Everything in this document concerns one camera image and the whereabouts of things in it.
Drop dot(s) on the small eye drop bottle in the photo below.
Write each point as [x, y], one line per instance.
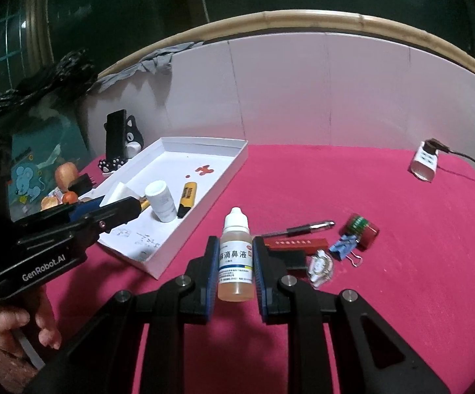
[236, 274]

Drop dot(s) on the orange tangerine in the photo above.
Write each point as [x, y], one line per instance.
[69, 197]

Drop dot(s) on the grey cloth on rail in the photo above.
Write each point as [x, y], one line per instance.
[156, 62]

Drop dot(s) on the red apple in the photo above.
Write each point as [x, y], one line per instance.
[65, 174]

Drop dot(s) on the white plastic cup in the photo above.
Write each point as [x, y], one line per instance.
[161, 201]

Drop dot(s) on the pink red tablecloth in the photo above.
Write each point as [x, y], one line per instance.
[419, 274]

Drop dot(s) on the red green cylindrical can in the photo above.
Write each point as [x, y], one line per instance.
[365, 231]

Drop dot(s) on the bamboo rail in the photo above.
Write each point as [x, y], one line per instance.
[307, 20]

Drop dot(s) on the black silver pen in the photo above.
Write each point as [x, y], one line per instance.
[301, 230]

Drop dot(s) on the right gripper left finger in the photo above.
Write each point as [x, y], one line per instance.
[102, 356]

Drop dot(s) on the yellow lighter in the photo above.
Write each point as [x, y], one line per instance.
[187, 199]
[144, 204]

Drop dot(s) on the white power strip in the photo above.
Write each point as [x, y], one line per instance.
[425, 162]

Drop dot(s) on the white cardboard tray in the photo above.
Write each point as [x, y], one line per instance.
[146, 242]

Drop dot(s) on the black plastic bag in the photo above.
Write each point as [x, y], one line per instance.
[67, 80]

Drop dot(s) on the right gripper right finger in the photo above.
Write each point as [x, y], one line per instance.
[336, 337]

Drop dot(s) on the black cat phone stand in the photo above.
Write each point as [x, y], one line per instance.
[134, 144]

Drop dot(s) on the cartoon acrylic keychain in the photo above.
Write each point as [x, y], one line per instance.
[320, 269]

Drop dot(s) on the red rectangular box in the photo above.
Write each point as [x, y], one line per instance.
[293, 252]

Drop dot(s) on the black smartphone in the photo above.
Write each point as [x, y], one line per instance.
[115, 128]

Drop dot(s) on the person's left hand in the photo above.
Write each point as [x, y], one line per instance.
[13, 318]

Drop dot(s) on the cartoon mouse poster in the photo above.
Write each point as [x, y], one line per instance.
[35, 158]

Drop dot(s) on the blue binder clip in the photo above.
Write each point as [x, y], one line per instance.
[344, 249]

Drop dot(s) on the black power adapter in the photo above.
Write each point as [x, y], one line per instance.
[81, 185]

